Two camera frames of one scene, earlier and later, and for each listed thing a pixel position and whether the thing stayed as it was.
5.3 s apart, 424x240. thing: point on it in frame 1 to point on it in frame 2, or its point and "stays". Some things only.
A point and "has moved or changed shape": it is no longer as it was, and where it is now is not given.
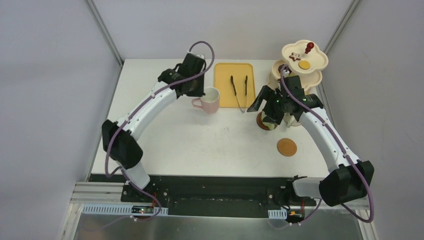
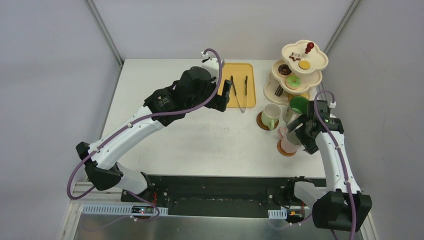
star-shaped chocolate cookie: (295, 56) stays
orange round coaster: (286, 147) stays
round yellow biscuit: (304, 64) stays
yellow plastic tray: (222, 73) stays
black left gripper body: (195, 86) to (218, 96)
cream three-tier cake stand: (305, 60) stays
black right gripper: (269, 106) to (303, 131)
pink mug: (210, 101) has moved or changed shape
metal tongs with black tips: (246, 84) stays
